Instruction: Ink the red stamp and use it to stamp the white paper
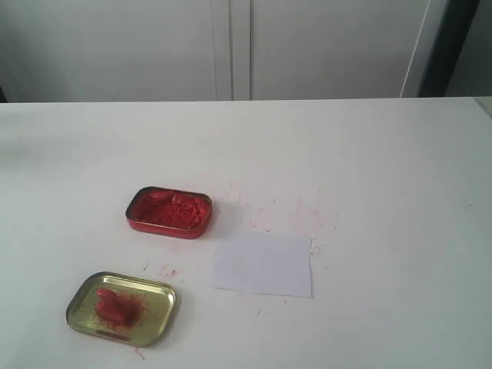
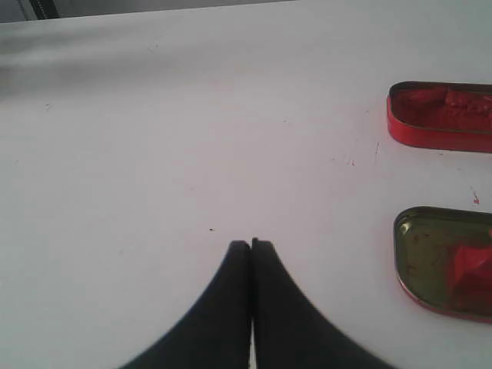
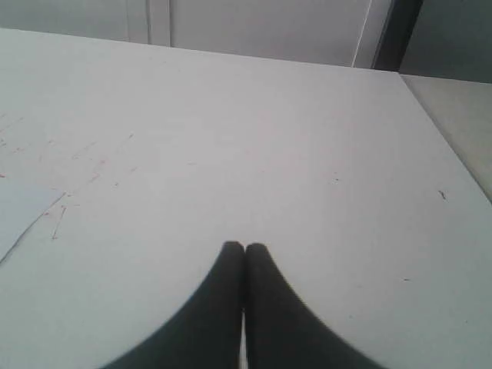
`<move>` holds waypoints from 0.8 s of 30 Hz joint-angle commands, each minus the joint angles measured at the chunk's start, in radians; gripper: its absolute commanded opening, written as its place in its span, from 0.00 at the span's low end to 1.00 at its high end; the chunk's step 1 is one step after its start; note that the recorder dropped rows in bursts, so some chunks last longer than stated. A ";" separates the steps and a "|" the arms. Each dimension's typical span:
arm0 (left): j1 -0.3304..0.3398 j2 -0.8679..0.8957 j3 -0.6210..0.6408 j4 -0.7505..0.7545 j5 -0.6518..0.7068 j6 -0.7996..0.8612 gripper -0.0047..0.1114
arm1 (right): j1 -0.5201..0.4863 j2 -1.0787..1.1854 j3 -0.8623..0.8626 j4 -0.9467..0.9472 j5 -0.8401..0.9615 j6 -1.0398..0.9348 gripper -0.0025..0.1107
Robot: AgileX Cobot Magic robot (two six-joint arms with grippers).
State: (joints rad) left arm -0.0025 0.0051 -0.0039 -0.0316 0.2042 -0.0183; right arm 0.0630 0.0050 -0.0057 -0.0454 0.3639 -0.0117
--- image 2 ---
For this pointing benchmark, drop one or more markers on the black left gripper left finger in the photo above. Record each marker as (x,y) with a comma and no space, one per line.
(216,331)

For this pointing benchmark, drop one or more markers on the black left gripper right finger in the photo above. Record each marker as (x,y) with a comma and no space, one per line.
(289,331)

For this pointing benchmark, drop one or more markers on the red stamp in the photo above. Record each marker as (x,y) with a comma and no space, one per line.
(470,279)

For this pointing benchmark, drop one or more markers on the red ink pad tin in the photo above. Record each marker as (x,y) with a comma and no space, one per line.
(440,115)

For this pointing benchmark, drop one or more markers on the gold tin lid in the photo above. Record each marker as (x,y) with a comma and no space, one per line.
(425,242)

